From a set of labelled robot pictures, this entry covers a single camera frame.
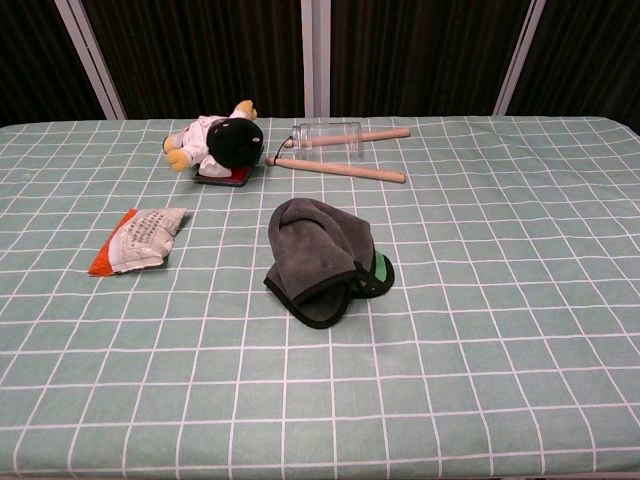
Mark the grey and green cloth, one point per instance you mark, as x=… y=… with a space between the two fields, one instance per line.
x=310 y=250

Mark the wooden stick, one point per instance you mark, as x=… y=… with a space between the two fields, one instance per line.
x=350 y=170
x=390 y=134

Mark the red and black pad case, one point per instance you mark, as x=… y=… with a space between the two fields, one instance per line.
x=236 y=178

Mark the clear plastic jar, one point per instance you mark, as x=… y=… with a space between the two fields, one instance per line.
x=350 y=128

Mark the plush doll with black hair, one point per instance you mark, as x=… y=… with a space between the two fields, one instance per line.
x=235 y=140

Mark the green checkered tablecloth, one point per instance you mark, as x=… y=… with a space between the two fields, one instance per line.
x=450 y=350

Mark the white and orange snack packet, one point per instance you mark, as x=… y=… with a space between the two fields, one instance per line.
x=140 y=240

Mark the white frame post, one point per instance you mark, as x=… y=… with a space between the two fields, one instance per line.
x=315 y=60
x=90 y=55
x=517 y=55

